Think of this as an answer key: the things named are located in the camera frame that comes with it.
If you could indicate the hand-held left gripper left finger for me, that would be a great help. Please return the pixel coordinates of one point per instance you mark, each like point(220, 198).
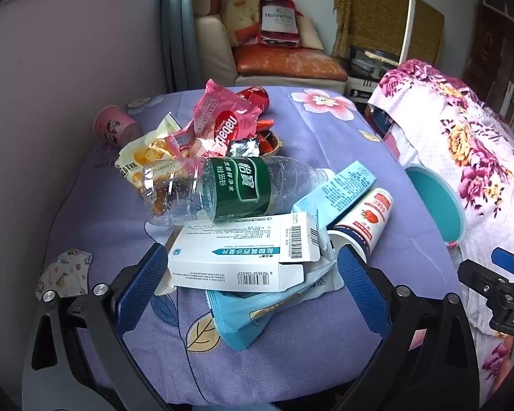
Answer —
point(141, 284)

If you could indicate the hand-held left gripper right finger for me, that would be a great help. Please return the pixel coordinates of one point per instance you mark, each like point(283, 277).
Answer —
point(360, 291)

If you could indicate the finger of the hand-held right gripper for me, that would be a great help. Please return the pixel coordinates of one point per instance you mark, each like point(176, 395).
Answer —
point(484, 276)
point(512, 262)

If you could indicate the printed face mask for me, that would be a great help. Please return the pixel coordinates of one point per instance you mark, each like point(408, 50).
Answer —
point(64, 272)

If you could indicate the white medicine box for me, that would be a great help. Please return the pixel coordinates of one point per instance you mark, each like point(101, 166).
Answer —
point(222, 261)

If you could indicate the teal plastic basin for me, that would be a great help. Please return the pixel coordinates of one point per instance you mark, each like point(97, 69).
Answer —
point(437, 197)

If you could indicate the light blue carton box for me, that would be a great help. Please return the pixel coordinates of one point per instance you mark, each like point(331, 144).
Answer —
point(342, 188)

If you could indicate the yellow bread bag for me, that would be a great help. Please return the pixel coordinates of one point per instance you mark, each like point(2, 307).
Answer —
point(137, 158)

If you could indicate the clear bottle with green label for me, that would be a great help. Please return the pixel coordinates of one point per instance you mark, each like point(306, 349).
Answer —
point(235, 188)

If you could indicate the pink paper cup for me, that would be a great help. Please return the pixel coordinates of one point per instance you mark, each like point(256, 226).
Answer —
point(113, 126)

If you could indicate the large pink snack wrapper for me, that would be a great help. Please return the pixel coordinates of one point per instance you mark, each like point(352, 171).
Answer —
point(231, 124)

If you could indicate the orange-red snack wrapper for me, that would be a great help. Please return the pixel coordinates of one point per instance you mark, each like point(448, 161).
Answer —
point(264, 125)

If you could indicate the red soda can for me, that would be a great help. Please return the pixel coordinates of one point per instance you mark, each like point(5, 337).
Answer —
point(255, 96)

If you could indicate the white cup with tomato print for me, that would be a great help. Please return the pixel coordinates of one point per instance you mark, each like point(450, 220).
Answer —
point(368, 218)

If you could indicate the pink floral bedsheet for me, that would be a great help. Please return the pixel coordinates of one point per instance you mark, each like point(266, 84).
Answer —
point(475, 171)

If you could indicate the light blue plastic wrapper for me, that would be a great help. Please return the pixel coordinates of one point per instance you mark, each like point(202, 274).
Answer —
point(248, 312)

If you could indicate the small pink snack wrapper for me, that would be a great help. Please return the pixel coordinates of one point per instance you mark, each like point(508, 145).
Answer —
point(184, 141)

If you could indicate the purple floral cloth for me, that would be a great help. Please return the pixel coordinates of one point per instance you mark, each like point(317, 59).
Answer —
point(325, 137)

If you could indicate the silver foil wrapper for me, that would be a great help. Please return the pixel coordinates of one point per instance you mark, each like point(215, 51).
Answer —
point(242, 149)

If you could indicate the dark wooden door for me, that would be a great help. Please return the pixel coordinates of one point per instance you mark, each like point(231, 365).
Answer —
point(492, 51)

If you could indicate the black electronic device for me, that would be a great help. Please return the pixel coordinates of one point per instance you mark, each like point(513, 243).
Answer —
point(368, 64)

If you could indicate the lilac padded headboard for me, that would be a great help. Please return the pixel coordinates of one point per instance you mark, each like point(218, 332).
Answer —
point(68, 60)

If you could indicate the orange seat cushion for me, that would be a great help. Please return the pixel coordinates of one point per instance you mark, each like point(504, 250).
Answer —
point(282, 62)

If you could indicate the beige sofa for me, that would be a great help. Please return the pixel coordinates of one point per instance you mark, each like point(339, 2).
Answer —
point(212, 43)

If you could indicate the blue curtain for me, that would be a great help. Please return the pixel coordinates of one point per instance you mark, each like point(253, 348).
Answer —
point(180, 30)

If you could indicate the white board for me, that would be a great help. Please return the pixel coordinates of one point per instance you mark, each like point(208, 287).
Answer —
point(408, 25)

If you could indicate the beige pillow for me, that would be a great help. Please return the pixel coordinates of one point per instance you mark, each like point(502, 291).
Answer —
point(310, 34)

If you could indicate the yellow patterned cloth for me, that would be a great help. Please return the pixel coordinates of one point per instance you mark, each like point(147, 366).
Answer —
point(368, 8)

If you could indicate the red bottle print bag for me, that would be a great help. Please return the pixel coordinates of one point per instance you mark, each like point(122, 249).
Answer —
point(278, 17)

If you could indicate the yellow pillow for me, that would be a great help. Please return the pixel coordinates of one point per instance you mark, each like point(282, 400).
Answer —
point(240, 13)

